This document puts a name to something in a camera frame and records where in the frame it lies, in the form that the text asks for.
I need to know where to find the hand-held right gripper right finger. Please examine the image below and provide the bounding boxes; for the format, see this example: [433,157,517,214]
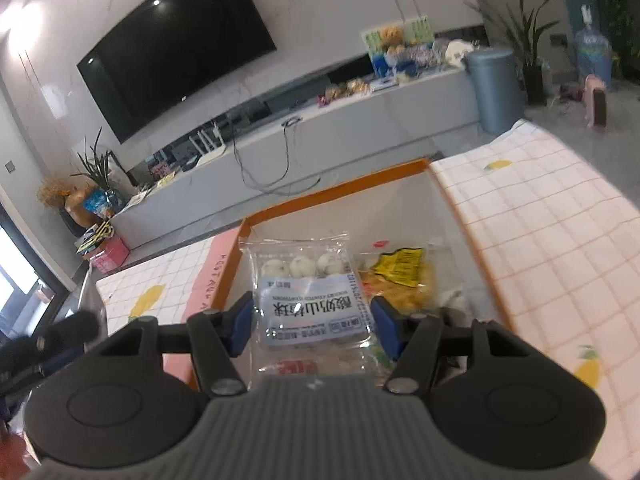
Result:
[370,296,546,397]

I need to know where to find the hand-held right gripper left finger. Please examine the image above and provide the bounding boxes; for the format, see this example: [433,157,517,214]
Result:
[80,291,256,397]

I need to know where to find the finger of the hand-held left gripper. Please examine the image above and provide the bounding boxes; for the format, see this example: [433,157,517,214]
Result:
[42,310,101,350]

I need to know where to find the yellow waffle snack packet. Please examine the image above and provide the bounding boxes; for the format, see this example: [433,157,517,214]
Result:
[357,246,441,321]

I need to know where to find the clear white-ball snack packet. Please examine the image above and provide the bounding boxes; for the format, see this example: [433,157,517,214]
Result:
[239,232,376,376]

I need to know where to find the orange cardboard box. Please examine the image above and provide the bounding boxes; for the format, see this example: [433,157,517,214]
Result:
[187,158,531,391]

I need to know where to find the red snack packet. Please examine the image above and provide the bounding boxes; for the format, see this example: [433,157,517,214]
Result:
[260,357,321,376]

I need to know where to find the pink storage box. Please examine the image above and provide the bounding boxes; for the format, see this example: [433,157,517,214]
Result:
[87,237,131,274]

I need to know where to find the yellow black booklets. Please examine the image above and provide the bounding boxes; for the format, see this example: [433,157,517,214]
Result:
[75,220,116,256]

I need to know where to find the brown vase dried flowers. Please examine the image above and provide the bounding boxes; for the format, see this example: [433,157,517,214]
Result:
[37,175,99,239]

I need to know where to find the blue snack bag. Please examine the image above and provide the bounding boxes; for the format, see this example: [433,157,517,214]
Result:
[82,192,109,219]

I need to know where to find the potted plant blue vase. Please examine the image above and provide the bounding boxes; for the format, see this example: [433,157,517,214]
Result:
[70,127,126,211]

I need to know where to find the white router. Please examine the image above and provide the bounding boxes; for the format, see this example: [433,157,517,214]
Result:
[190,119,229,161]

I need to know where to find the lemon checked tablecloth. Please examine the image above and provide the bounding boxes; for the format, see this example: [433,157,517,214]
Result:
[95,119,640,461]

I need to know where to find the grey tv console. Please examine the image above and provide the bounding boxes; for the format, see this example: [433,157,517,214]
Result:
[112,52,481,252]

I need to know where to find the pile of wrapped candies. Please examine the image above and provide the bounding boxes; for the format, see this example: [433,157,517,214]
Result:
[325,78,371,104]

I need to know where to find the grey blue trash bin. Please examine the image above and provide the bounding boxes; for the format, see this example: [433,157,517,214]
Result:
[465,47,524,135]

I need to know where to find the blue white container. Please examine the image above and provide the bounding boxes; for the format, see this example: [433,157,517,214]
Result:
[372,52,416,79]

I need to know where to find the black television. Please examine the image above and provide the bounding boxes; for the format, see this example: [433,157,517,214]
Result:
[76,0,277,145]

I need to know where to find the white round object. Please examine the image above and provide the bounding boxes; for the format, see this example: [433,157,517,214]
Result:
[444,40,474,69]

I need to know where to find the long-leaf potted plant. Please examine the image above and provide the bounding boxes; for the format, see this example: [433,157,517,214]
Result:
[465,0,561,106]

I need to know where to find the brown teddy bear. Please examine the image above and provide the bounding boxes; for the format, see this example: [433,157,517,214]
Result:
[380,26,406,51]

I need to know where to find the pink heater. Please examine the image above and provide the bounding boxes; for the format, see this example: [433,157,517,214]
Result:
[582,74,609,131]

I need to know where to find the blue water bottle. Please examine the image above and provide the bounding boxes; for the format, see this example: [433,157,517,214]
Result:
[572,5,614,94]

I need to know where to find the green climbing plant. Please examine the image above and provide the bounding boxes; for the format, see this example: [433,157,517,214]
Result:
[585,0,640,82]

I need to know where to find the black cable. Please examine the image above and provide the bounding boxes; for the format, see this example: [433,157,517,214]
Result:
[232,117,321,194]

